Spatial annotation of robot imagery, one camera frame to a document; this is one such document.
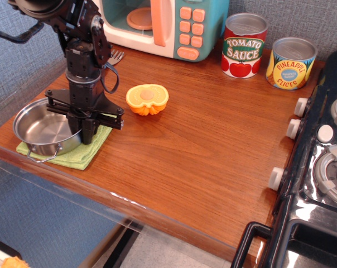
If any green folded cloth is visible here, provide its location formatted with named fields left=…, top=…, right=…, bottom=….
left=16, top=126, right=112, bottom=170

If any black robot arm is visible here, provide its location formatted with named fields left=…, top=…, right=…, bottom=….
left=0, top=1, right=124, bottom=145

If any pineapple slices can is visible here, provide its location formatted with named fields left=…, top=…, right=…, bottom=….
left=266, top=37, right=317, bottom=90

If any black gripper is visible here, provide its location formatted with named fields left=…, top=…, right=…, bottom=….
left=45, top=73, right=124, bottom=145

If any orange object bottom left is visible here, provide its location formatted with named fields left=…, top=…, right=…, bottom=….
left=1, top=256, right=29, bottom=268

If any black toy stove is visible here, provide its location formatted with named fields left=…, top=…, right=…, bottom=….
left=232, top=50, right=337, bottom=267

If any stainless steel pan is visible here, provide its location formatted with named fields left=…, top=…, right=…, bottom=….
left=13, top=98, right=81, bottom=163

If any orange toy pumpkin half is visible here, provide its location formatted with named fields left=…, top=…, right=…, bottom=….
left=126, top=84, right=169, bottom=116

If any teal toy microwave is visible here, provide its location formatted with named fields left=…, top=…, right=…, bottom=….
left=95, top=1, right=229, bottom=62

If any blue handled fork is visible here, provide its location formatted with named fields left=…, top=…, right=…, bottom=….
left=107, top=49, right=124, bottom=66

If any tomato sauce can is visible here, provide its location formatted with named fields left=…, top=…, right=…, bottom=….
left=221, top=13, right=268, bottom=79

